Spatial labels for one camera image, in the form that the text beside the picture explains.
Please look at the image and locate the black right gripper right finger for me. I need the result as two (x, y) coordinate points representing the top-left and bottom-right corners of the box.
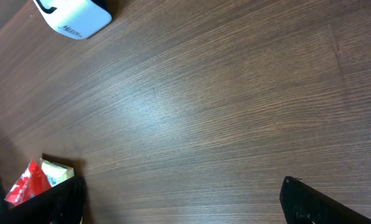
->
(279, 176), (371, 224)

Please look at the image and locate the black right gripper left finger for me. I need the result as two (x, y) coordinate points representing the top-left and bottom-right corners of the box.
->
(0, 176), (87, 224)

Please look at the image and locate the red snack bag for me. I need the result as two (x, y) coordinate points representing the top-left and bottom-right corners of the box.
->
(5, 160), (51, 206)

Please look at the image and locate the white barcode scanner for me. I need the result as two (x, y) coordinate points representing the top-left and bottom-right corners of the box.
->
(34, 0), (112, 40)

